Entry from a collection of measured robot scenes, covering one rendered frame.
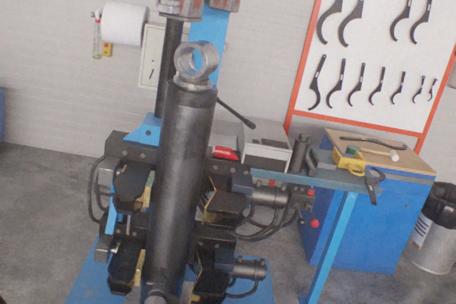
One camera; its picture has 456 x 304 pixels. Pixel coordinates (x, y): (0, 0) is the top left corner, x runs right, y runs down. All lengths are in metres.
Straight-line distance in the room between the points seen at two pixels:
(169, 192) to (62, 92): 2.48
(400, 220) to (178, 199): 1.92
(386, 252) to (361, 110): 1.40
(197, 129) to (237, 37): 2.09
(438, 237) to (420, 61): 1.63
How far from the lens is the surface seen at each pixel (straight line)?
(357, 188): 2.07
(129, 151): 1.91
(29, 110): 4.16
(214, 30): 1.91
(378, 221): 3.06
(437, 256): 3.61
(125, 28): 2.38
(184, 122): 1.51
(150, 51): 2.39
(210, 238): 2.12
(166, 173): 1.63
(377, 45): 3.78
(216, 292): 1.94
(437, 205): 3.38
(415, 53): 3.95
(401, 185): 2.96
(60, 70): 3.91
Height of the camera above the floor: 1.89
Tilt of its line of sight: 20 degrees down
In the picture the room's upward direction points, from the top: 12 degrees clockwise
